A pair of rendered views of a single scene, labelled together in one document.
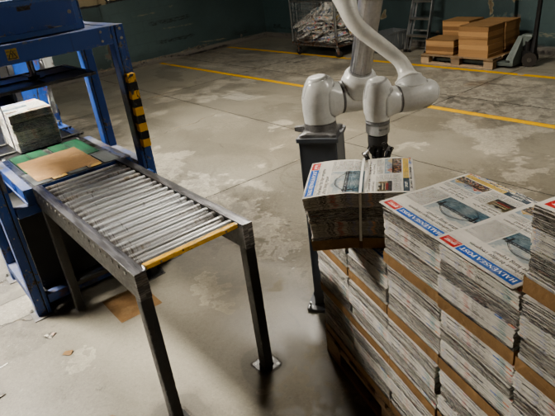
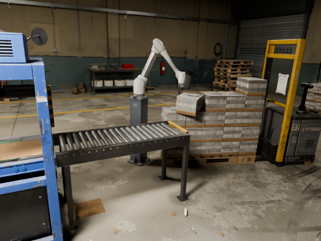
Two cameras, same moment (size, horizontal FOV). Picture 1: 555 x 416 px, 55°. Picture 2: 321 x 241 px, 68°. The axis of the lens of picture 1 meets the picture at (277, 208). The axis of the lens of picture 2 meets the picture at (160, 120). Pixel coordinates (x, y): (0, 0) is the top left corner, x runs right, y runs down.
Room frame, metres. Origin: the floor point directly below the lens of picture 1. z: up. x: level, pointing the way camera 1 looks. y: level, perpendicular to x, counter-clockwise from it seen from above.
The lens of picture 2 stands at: (1.64, 3.01, 1.68)
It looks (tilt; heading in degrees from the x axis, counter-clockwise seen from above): 17 degrees down; 279
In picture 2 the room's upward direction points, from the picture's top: 2 degrees clockwise
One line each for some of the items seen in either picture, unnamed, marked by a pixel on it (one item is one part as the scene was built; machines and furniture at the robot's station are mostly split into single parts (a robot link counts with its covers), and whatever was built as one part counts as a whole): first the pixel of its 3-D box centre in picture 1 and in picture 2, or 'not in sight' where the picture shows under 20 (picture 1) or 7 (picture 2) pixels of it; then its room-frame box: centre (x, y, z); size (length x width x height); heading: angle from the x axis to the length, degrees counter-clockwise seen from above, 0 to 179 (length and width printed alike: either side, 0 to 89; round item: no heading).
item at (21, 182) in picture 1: (62, 166); (10, 154); (3.23, 1.32, 0.75); 0.70 x 0.65 x 0.10; 36
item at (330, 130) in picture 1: (316, 126); (138, 95); (2.49, -0.24, 1.03); 0.22 x 0.18 x 0.06; 70
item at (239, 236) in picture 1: (174, 195); (116, 132); (2.55, 0.52, 0.74); 1.34 x 0.05 x 0.12; 36
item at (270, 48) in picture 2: not in sight; (262, 95); (0.58, -1.19, 0.97); 0.09 x 0.09 x 1.75; 18
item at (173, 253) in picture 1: (192, 244); (177, 126); (1.86, 0.35, 0.81); 0.43 x 0.03 x 0.02; 126
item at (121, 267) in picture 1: (80, 232); (130, 148); (2.26, 0.93, 0.74); 1.34 x 0.05 x 0.12; 36
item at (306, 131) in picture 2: not in sight; (289, 133); (0.13, -1.00, 0.40); 0.69 x 0.55 x 0.80; 108
